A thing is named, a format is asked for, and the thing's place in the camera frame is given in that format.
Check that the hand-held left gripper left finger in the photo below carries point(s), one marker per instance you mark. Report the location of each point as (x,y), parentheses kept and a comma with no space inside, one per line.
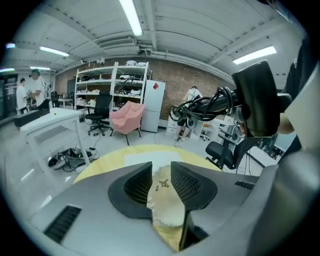
(95,225)

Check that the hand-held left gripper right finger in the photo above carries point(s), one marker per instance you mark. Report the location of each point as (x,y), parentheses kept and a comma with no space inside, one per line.
(225,200)

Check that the ceiling air conditioner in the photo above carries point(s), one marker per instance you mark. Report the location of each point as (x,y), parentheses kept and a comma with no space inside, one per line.
(116,42)

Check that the white refrigerator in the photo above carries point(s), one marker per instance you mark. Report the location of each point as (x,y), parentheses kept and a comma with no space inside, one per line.
(153,107)

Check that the white drawer cabinet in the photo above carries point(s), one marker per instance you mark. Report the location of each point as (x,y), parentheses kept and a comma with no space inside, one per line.
(172,128)

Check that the black office chair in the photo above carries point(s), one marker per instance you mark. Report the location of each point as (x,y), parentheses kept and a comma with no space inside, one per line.
(220,152)
(102,102)

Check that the white metal storage rack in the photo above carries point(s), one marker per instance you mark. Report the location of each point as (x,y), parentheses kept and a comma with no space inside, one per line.
(114,82)

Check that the pink armchair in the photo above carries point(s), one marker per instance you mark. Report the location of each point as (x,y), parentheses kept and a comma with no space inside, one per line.
(125,117)

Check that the round wooden table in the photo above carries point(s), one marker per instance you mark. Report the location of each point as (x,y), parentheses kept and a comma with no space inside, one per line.
(105,162)

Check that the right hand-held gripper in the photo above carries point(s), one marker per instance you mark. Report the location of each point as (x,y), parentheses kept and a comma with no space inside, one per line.
(283,102)

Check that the white swivel chair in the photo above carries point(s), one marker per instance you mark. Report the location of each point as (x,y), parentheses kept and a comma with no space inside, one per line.
(205,135)

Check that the white rectangular table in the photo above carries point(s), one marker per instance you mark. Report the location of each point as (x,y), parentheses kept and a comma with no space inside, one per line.
(57,117)

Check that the dark long flat box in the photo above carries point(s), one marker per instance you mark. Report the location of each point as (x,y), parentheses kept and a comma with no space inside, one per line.
(30,117)

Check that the ceiling tube light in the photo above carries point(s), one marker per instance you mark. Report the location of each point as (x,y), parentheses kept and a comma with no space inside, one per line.
(40,68)
(131,17)
(255,55)
(53,51)

